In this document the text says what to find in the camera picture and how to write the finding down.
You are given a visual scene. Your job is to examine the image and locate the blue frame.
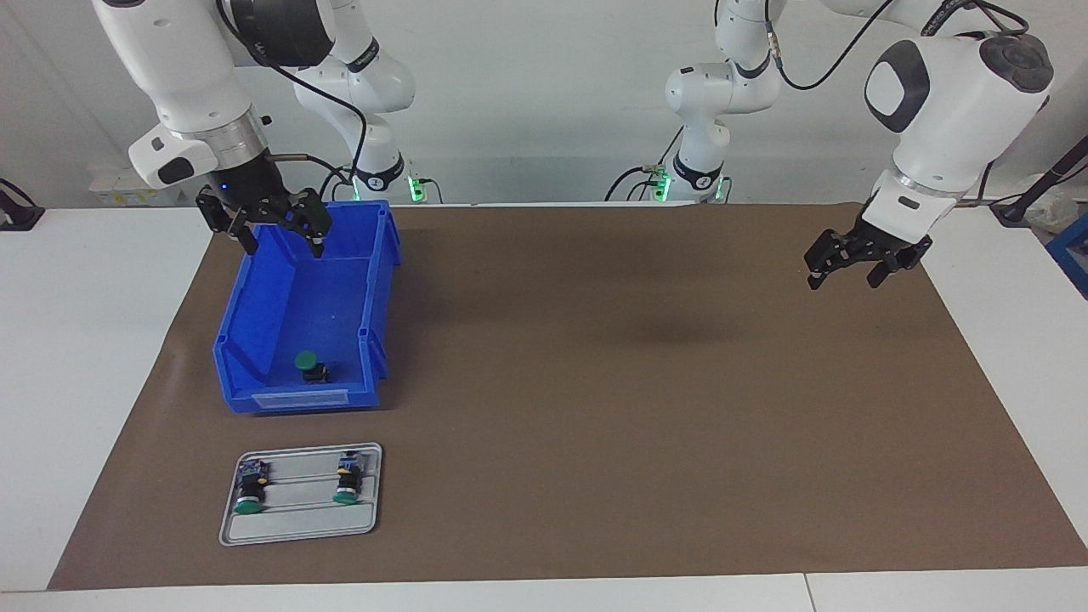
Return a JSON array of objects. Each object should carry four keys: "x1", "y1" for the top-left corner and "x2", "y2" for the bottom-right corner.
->
[{"x1": 1045, "y1": 212, "x2": 1088, "y2": 298}]

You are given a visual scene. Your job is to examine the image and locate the black left base cable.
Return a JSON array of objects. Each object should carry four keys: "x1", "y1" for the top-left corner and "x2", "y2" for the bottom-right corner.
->
[{"x1": 603, "y1": 166, "x2": 662, "y2": 202}]

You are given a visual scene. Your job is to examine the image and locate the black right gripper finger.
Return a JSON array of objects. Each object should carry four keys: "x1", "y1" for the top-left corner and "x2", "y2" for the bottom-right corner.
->
[
  {"x1": 285, "y1": 189, "x2": 333, "y2": 258},
  {"x1": 195, "y1": 191, "x2": 258, "y2": 256}
]

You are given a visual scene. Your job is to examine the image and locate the black table clamp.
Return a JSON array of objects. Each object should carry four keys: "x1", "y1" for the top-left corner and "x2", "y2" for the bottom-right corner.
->
[{"x1": 0, "y1": 178, "x2": 45, "y2": 232}]

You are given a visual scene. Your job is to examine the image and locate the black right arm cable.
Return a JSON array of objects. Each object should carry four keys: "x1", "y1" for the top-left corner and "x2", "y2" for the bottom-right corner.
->
[{"x1": 217, "y1": 0, "x2": 368, "y2": 202}]

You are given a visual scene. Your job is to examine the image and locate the clear plastic bag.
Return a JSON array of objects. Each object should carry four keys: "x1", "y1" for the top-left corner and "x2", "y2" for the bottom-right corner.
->
[{"x1": 1024, "y1": 189, "x2": 1076, "y2": 235}]

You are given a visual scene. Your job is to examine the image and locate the black slanted stand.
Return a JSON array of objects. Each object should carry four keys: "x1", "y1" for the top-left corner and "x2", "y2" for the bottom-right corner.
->
[{"x1": 990, "y1": 136, "x2": 1088, "y2": 226}]

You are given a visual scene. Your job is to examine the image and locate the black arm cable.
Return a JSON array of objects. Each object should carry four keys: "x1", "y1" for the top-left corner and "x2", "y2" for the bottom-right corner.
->
[
  {"x1": 217, "y1": 0, "x2": 368, "y2": 202},
  {"x1": 761, "y1": 0, "x2": 1051, "y2": 209}
]

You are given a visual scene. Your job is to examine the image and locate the grey metal tray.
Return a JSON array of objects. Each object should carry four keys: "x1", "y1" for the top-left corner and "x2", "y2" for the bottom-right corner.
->
[{"x1": 219, "y1": 442, "x2": 383, "y2": 547}]

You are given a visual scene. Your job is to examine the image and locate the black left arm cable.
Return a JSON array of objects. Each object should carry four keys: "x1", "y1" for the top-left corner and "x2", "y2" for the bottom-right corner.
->
[{"x1": 761, "y1": 0, "x2": 1051, "y2": 209}]

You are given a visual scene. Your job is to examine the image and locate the white power strip box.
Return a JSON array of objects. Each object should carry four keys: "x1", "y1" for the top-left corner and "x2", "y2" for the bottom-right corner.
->
[{"x1": 88, "y1": 164, "x2": 158, "y2": 207}]

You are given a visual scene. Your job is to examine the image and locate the black right base cable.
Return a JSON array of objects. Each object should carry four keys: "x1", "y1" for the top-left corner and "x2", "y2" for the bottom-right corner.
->
[{"x1": 319, "y1": 164, "x2": 358, "y2": 203}]

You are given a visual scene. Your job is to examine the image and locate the brown paper table mat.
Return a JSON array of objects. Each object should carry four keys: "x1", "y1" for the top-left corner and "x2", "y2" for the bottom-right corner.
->
[{"x1": 48, "y1": 202, "x2": 1088, "y2": 592}]

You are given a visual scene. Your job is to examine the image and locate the black base cable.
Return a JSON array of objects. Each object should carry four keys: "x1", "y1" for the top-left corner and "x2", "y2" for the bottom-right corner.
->
[
  {"x1": 319, "y1": 164, "x2": 358, "y2": 203},
  {"x1": 603, "y1": 166, "x2": 662, "y2": 202}
]

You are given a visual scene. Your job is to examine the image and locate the blue plastic storage bin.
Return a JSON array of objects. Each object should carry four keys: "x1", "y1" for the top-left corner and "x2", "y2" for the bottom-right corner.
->
[{"x1": 212, "y1": 201, "x2": 402, "y2": 416}]

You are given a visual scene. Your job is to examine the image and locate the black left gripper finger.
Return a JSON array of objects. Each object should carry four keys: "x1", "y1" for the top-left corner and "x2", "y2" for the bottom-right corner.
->
[
  {"x1": 805, "y1": 228, "x2": 859, "y2": 292},
  {"x1": 865, "y1": 238, "x2": 933, "y2": 288}
]

